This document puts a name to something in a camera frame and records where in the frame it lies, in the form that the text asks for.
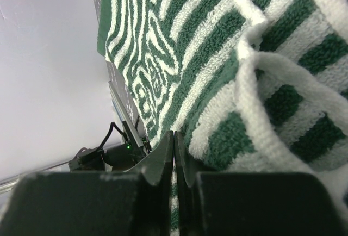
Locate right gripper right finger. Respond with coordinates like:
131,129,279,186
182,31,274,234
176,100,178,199
174,132,345,235

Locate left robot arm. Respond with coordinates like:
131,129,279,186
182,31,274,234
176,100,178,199
68,121,152,171

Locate green white striped towel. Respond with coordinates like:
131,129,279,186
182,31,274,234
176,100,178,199
97,0,347,228

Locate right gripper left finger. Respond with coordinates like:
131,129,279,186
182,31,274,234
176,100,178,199
1,131,174,235

